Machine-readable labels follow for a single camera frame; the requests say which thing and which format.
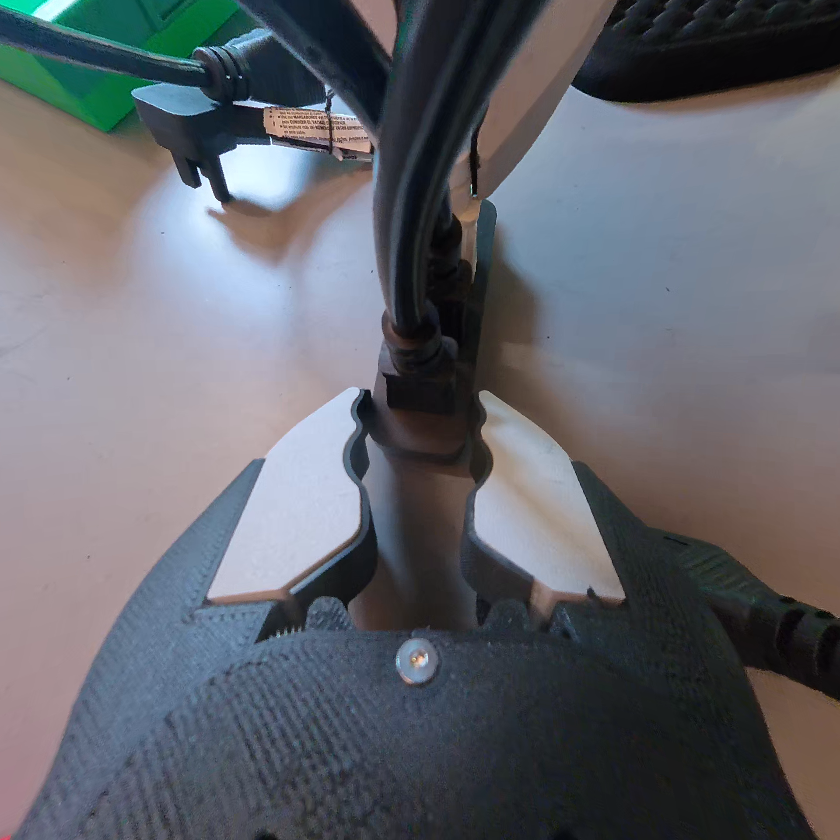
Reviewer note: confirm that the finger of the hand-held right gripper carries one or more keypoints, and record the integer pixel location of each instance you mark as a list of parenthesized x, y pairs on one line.
[(538, 79)]

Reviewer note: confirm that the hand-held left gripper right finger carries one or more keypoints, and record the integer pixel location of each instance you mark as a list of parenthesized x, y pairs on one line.
[(538, 518)]

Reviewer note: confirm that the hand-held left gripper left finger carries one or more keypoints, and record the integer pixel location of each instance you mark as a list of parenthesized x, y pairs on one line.
[(289, 512)]

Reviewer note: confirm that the black power strip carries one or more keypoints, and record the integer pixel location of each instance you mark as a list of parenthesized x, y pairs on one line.
[(420, 436)]

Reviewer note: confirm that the green plastic bin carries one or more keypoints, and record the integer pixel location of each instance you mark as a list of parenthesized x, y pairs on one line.
[(98, 92)]

